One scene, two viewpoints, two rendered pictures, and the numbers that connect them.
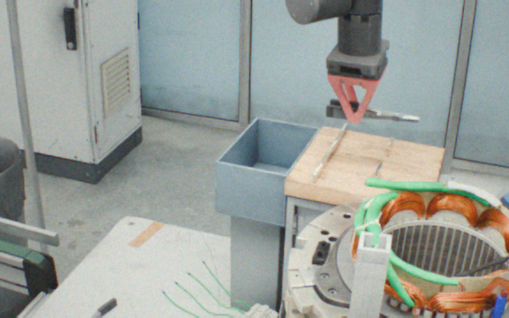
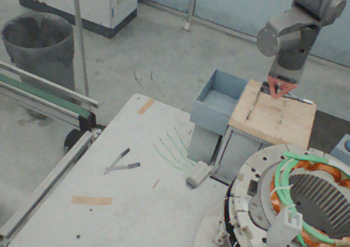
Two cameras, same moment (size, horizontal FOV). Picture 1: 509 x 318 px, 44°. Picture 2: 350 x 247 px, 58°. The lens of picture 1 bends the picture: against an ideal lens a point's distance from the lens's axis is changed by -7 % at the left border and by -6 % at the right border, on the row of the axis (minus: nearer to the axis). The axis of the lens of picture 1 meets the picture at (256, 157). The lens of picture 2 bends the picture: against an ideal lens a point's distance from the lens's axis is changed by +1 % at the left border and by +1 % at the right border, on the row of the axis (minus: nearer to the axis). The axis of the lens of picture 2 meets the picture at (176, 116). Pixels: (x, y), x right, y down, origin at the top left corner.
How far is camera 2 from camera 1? 0.29 m
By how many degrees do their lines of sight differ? 19
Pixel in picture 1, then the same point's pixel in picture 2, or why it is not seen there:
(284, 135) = (228, 80)
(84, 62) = not seen: outside the picture
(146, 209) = (137, 56)
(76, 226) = (100, 62)
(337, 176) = (257, 119)
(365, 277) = (283, 233)
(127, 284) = (135, 137)
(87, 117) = (108, 3)
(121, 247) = (133, 113)
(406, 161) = (294, 112)
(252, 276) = (201, 148)
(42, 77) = not seen: outside the picture
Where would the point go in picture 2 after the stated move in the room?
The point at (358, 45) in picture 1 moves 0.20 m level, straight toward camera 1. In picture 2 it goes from (291, 64) to (292, 132)
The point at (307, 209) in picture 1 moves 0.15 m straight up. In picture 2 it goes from (237, 132) to (255, 91)
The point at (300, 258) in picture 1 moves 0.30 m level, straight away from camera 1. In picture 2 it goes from (241, 188) to (245, 92)
